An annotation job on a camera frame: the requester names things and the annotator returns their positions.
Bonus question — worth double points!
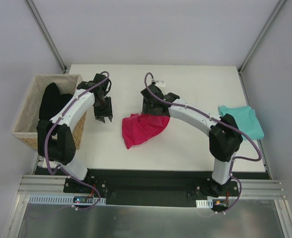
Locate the right white cable duct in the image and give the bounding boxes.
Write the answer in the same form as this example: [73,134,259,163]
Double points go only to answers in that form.
[196,199,213,209]

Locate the left white cable duct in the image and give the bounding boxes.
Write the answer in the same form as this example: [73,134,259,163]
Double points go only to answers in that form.
[29,195,106,206]

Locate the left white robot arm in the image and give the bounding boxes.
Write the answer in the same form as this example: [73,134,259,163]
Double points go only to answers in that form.
[37,71,113,193]

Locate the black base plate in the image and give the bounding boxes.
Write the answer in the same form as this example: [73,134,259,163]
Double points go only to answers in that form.
[63,168,244,206]

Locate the wicker laundry basket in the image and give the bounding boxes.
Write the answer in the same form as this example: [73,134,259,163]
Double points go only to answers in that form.
[12,74,83,150]

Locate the black t shirt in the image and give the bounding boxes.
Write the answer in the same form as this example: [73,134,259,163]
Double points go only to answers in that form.
[39,83,73,120]

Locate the aluminium post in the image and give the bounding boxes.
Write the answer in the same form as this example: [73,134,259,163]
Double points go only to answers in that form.
[24,0,68,74]
[237,0,288,75]

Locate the folded teal t shirt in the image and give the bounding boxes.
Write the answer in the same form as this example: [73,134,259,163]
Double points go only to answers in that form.
[219,106,264,140]

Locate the left rear aluminium post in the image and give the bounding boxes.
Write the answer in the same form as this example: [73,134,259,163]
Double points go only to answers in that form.
[24,0,68,74]

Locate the aluminium rail frame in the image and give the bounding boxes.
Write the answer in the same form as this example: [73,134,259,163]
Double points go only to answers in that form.
[4,167,292,238]

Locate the pink t shirt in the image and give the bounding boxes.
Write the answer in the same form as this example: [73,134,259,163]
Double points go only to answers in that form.
[122,114,170,149]

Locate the white cable duct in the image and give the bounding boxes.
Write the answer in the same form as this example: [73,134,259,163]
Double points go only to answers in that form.
[196,199,213,209]
[29,195,106,206]

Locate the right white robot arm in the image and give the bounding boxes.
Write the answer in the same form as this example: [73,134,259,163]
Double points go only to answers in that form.
[141,83,243,196]

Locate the right rear aluminium post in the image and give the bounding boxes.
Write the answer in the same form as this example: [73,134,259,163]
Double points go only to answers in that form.
[237,0,288,75]

